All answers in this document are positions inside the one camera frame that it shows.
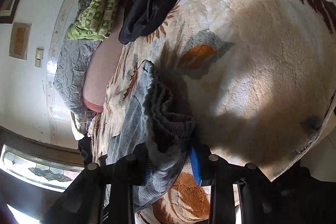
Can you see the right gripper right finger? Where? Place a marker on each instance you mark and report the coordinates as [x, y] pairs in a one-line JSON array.
[[293, 197]]

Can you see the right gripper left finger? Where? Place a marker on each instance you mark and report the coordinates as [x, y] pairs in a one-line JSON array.
[[102, 194]]

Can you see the grey denim pants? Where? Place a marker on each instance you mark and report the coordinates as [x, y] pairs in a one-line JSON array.
[[150, 119]]

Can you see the stained glass window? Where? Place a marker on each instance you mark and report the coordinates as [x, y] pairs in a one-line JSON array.
[[38, 172]]

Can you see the small black garment near window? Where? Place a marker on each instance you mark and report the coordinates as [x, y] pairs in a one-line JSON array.
[[85, 149]]

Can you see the cream pillow behind sofa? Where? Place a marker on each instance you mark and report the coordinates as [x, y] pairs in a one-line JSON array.
[[80, 124]]

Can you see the grey quilted pillow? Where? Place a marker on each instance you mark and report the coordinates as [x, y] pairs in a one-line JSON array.
[[73, 63]]

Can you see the leaf-patterned cream blanket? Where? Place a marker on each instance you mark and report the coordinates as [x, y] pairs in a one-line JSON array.
[[257, 76]]

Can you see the green patterned folded quilt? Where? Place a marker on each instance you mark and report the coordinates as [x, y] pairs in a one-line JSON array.
[[95, 22]]

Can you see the beige wall switch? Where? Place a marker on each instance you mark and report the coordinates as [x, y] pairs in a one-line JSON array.
[[38, 57]]

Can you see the wall electrical panel box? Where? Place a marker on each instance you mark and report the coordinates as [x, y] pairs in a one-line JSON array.
[[19, 40]]

